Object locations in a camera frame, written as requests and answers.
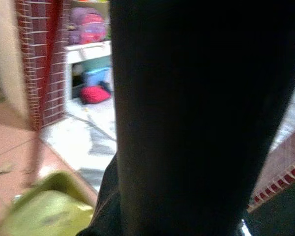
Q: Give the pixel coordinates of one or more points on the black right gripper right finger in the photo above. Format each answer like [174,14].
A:
[186,123]

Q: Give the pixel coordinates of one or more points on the pink purple bag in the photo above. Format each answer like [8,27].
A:
[88,24]

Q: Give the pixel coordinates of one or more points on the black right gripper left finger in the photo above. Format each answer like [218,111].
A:
[108,216]

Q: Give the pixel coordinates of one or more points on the red cloth bag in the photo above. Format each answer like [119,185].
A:
[94,95]

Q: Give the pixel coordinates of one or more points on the light blue plastic box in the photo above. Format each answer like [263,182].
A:
[97,76]

